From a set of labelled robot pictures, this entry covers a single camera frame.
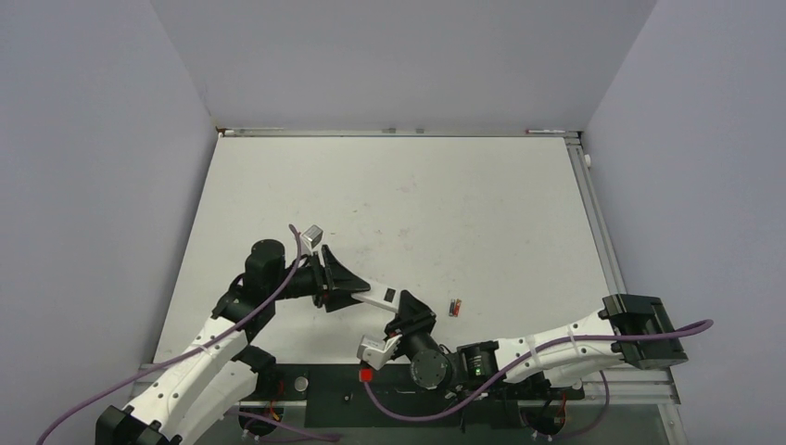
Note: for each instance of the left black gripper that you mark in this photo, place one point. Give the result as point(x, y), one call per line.
point(338, 278)

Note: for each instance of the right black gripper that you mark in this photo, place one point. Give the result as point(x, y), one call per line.
point(413, 316)

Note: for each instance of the white red remote control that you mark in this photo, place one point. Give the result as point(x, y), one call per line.
point(382, 297)

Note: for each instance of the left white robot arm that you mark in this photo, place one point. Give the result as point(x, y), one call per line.
point(221, 366)

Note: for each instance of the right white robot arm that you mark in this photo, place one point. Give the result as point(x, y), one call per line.
point(630, 329)

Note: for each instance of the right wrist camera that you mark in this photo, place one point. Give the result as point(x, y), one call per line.
point(374, 354)

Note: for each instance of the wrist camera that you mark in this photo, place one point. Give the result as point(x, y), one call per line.
point(374, 354)
point(312, 235)

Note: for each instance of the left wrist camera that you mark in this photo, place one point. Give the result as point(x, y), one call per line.
point(312, 235)

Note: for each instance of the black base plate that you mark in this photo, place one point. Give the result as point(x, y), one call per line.
point(333, 396)

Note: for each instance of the aluminium rail back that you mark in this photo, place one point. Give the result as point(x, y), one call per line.
point(394, 132)

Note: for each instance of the aluminium rail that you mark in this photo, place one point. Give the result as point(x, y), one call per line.
point(394, 132)
point(580, 162)

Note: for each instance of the aluminium rail right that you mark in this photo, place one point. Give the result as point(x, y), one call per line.
point(580, 162)

